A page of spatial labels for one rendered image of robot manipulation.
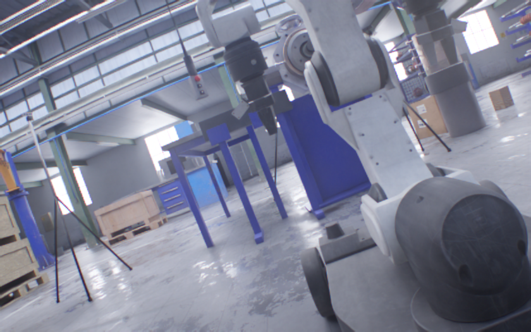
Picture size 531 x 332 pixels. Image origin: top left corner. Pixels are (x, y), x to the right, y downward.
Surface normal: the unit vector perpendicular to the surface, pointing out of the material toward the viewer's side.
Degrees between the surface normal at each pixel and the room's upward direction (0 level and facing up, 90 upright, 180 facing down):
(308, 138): 90
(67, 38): 90
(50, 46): 90
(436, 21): 101
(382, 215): 64
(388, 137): 60
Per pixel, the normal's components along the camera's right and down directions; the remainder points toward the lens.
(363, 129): -0.25, -0.41
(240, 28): -0.01, 0.24
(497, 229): -0.10, -0.26
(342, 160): 0.03, 0.01
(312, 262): -0.32, -0.72
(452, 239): -0.44, -0.18
